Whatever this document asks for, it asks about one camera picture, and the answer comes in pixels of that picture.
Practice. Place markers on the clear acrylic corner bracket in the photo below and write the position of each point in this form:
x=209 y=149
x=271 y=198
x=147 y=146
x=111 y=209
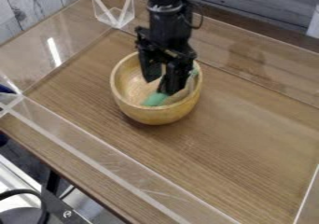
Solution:
x=115 y=17

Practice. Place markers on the black metal bracket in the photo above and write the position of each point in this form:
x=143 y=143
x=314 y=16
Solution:
x=61 y=213

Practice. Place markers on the green rectangular block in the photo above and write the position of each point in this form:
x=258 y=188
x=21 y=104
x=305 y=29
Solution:
x=159 y=99

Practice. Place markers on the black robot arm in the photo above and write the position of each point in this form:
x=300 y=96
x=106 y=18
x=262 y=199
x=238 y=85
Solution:
x=163 y=44

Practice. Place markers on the black table leg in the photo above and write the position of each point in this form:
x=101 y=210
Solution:
x=54 y=182

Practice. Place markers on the clear acrylic tray wall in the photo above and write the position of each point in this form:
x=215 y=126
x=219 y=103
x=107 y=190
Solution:
x=238 y=163

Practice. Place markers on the blue object at left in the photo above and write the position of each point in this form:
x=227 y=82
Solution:
x=6 y=89

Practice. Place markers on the brown wooden bowl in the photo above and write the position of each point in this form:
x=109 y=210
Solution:
x=133 y=91

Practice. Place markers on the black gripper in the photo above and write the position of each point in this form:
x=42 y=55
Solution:
x=163 y=43

